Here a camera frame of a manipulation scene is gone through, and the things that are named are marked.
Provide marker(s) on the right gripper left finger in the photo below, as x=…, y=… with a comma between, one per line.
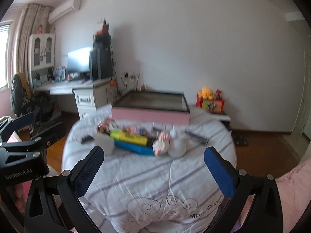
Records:
x=73, y=184

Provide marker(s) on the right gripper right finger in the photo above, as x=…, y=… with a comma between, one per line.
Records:
x=236, y=185

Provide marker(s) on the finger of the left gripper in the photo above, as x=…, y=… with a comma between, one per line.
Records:
x=21, y=122
x=36, y=144

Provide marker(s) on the white cup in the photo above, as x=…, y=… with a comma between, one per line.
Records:
x=105, y=142

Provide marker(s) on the blue gold rectangular box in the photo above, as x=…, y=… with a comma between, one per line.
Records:
x=196, y=138

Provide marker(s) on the colourful block figure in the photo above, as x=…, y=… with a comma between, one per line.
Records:
x=106, y=126

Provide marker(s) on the yellow highlighter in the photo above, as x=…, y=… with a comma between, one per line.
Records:
x=129, y=138

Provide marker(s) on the blue highlighter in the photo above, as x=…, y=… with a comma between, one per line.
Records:
x=138, y=149

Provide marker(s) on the clear glass bottle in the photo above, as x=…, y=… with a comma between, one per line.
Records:
x=178, y=144

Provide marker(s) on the white pink block figure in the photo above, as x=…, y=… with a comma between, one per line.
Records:
x=161, y=144

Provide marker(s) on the black office chair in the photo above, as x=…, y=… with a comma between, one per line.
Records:
x=23, y=101

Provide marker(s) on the black remote control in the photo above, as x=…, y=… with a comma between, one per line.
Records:
x=87, y=139

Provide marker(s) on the white striped quilt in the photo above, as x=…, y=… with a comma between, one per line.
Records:
x=135, y=193

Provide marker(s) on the white desk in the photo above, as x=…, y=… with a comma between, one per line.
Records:
x=89, y=95

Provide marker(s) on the pink pillow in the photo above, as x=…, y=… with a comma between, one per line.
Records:
x=294, y=191

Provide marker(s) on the white glass-door cabinet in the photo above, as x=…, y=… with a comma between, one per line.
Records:
x=41, y=51

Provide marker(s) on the computer monitor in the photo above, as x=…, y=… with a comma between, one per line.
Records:
x=78, y=60

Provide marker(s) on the red printed box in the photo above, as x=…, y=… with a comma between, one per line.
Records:
x=214, y=106

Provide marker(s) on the black computer tower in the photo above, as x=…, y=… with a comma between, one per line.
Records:
x=100, y=62

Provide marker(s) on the orange capped bottle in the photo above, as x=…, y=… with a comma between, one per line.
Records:
x=113, y=90

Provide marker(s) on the yellow octopus plush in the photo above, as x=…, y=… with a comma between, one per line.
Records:
x=206, y=93

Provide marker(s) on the beige curtain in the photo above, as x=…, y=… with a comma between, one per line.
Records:
x=33, y=16

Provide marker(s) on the black speaker box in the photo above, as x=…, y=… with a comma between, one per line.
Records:
x=102, y=41

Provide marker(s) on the pink box with dark rim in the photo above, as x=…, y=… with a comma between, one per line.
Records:
x=160, y=107

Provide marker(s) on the wall air conditioner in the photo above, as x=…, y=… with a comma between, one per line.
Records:
x=63, y=10

